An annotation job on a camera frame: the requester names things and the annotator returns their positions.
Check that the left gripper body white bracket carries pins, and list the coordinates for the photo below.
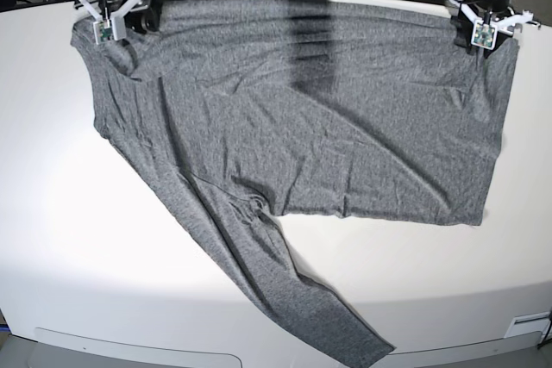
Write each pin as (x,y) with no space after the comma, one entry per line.
(497,12)

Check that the grey long-sleeve T-shirt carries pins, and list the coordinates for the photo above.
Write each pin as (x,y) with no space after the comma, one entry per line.
(236,112)

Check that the white label plate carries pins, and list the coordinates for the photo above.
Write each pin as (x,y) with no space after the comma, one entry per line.
(527,324)

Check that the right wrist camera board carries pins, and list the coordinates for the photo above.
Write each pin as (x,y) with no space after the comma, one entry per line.
(102,32)

